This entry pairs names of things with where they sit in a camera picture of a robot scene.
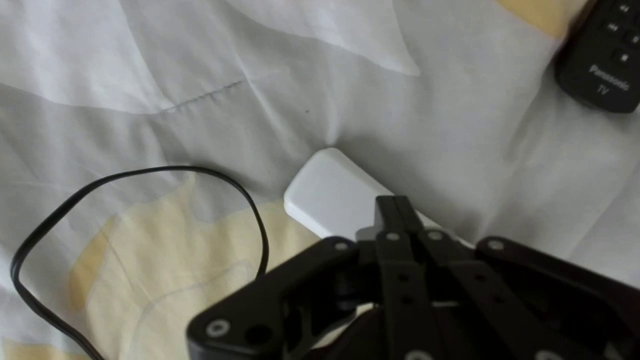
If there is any black TV remote control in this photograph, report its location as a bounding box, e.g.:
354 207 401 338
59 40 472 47
553 0 640 116

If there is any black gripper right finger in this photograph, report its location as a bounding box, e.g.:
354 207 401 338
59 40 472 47
399 194 640 360

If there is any white remote control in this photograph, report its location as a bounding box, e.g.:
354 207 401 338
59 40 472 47
283 146 476 250

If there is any black corded computer mouse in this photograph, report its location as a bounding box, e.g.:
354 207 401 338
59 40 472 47
8 163 272 360

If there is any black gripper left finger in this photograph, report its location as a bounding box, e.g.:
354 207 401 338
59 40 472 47
184 194 448 360

